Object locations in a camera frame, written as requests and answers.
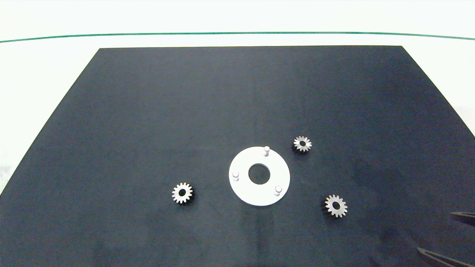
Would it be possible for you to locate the round white carrier plate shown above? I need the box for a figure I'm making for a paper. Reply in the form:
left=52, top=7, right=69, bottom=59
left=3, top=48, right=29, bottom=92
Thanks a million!
left=229, top=146, right=291, bottom=207

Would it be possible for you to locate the dark table mat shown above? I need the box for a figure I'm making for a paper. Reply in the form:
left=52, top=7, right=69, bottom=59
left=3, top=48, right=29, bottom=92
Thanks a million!
left=0, top=45, right=475, bottom=267

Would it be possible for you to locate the thin green tape line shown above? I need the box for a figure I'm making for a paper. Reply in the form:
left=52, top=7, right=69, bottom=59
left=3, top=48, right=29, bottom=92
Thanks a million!
left=0, top=32, right=475, bottom=43

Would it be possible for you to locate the small steel planetary gear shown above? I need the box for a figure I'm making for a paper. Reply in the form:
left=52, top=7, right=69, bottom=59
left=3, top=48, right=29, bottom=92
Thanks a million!
left=294, top=136, right=312, bottom=152
left=325, top=195, right=348, bottom=218
left=172, top=182, right=194, bottom=204

